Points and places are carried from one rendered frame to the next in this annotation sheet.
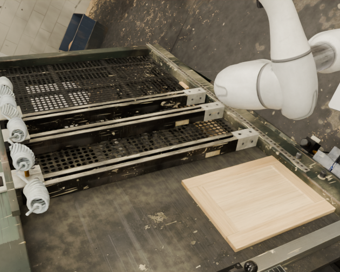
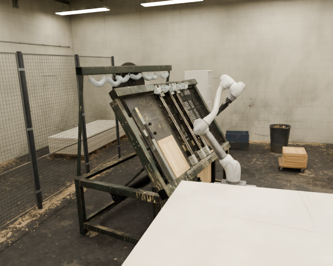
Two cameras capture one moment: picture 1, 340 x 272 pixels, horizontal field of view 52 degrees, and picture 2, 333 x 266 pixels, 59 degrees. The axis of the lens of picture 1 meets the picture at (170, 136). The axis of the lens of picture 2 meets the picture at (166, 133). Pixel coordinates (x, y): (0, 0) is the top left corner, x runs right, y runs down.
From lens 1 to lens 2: 268 cm
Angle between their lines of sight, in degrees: 30
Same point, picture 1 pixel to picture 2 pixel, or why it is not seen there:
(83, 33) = (239, 138)
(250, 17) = not seen: hidden behind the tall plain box
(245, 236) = (160, 145)
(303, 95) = (197, 126)
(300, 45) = (206, 120)
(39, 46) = (225, 123)
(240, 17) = not seen: hidden behind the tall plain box
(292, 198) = (176, 165)
